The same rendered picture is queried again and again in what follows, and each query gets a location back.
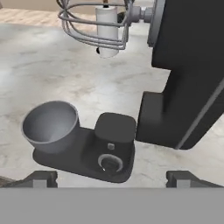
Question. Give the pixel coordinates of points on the black stand mixer head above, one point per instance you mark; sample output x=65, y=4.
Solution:
x=186, y=73

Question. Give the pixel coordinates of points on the white paper towel roll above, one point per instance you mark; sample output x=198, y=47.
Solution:
x=107, y=29

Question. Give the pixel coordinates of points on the grey metal mixing bowl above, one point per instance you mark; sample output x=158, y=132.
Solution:
x=51, y=127

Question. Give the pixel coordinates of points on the black stand mixer base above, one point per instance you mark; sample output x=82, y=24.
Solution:
x=112, y=145

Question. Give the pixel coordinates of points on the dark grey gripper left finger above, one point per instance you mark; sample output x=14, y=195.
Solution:
x=43, y=178

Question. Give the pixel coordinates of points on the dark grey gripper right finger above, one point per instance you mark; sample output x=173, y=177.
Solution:
x=179, y=178

